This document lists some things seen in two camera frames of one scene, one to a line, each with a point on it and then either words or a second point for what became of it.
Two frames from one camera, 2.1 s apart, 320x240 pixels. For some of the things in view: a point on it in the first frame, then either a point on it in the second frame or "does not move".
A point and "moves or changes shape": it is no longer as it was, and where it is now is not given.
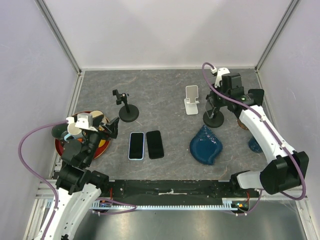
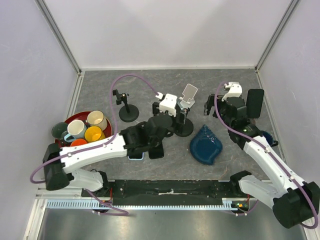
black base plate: (121, 192) does not move
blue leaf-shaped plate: (205, 146) does not move
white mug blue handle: (74, 132) does not move
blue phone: (209, 108) moves or changes shape
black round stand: (216, 121) -> (186, 128)
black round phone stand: (127, 113) does not move
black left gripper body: (104, 134) -> (176, 123)
